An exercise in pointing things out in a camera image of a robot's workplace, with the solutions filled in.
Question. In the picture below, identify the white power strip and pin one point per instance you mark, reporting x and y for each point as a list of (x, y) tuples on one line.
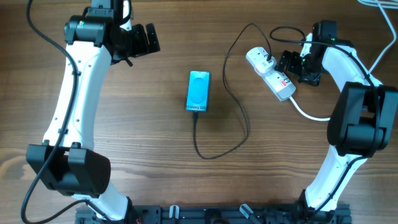
[(278, 82)]

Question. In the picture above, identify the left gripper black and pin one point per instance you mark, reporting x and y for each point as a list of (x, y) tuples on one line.
[(142, 47)]

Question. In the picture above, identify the white USB charger plug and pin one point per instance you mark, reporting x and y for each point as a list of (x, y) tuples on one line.
[(264, 66)]

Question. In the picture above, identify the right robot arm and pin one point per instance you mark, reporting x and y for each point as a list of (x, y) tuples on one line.
[(360, 124)]

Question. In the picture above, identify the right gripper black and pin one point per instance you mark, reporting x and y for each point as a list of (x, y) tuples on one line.
[(293, 57)]

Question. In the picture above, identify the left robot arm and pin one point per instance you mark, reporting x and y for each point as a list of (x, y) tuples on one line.
[(65, 161)]

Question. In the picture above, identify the teal Galaxy smartphone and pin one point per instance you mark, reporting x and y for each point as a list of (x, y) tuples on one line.
[(198, 91)]

